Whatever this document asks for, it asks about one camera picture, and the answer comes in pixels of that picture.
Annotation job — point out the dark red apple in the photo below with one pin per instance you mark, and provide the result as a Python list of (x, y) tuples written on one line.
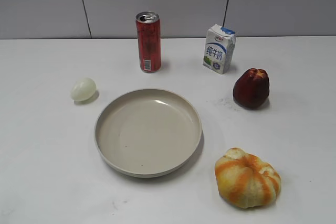
[(251, 90)]

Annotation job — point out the beige round plate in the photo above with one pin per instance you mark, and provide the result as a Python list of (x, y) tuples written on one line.
[(148, 133)]

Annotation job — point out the red soda can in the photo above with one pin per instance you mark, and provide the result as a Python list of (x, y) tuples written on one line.
[(149, 41)]

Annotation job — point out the white milk carton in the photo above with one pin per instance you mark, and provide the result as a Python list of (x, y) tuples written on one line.
[(219, 48)]

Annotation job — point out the white egg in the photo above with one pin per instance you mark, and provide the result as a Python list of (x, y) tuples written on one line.
[(83, 89)]

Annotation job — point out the peeled orange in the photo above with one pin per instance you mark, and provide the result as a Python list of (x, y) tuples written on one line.
[(245, 181)]

